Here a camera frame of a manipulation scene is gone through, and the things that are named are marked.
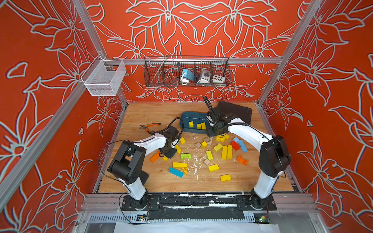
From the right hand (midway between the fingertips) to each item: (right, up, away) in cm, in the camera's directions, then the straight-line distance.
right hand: (207, 131), depth 89 cm
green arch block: (-12, -14, -2) cm, 19 cm away
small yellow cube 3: (-10, +4, +14) cm, 17 cm away
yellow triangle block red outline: (-14, -21, -7) cm, 27 cm away
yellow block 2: (+1, -14, -2) cm, 14 cm away
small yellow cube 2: (-2, -9, +3) cm, 10 cm away
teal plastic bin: (-7, +5, +15) cm, 17 cm away
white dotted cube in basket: (+7, +35, +5) cm, 36 cm away
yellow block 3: (+3, -21, -4) cm, 22 cm away
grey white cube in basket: (-1, +35, +1) cm, 35 cm away
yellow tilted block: (+7, -11, +3) cm, 13 cm away
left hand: (-25, -14, +3) cm, 29 cm away
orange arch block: (+21, -18, -1) cm, 28 cm away
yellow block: (-19, -20, -4) cm, 28 cm away
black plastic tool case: (+24, +14, +25) cm, 37 cm away
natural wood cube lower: (-1, -18, -4) cm, 18 cm away
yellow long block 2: (+11, -13, +1) cm, 17 cm away
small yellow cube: (-16, -7, +6) cm, 18 cm away
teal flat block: (-20, -23, -6) cm, 31 cm away
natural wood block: (+3, -7, +5) cm, 9 cm away
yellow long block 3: (-27, -16, -2) cm, 31 cm away
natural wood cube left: (-6, -9, +4) cm, 11 cm away
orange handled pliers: (-43, +2, +14) cm, 45 cm away
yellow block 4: (+9, -26, -8) cm, 28 cm away
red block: (+18, -9, +2) cm, 21 cm away
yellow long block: (-19, -12, +2) cm, 22 cm away
